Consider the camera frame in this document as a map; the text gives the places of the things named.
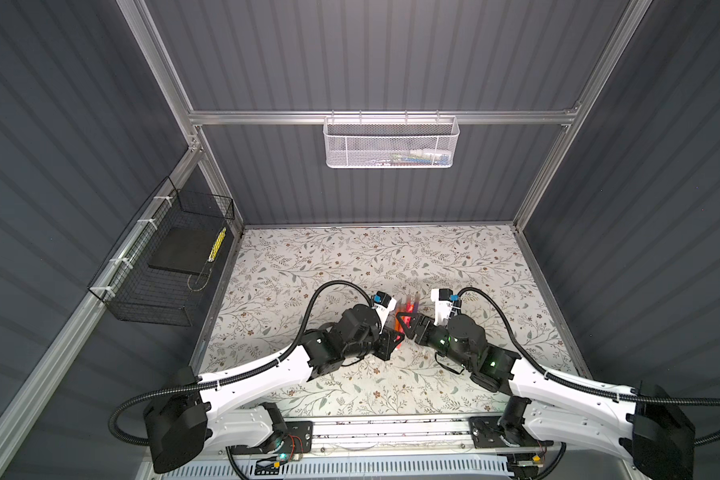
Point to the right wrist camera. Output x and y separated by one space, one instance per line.
446 305

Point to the white vented cable duct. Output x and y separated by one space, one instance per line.
459 466

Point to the pens in white basket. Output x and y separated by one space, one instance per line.
422 157

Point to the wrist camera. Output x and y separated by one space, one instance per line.
383 305
446 305

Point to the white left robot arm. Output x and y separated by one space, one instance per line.
227 409

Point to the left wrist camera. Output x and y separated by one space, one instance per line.
383 305

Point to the yellow marker in basket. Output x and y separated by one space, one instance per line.
218 242

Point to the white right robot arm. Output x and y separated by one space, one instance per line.
655 436

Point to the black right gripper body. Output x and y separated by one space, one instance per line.
438 339

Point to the black wire basket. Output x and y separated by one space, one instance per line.
134 292

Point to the white wire mesh basket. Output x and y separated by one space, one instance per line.
345 138

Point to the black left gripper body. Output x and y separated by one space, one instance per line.
356 352

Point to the black foam block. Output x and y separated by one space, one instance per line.
183 250

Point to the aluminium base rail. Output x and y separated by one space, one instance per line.
420 431

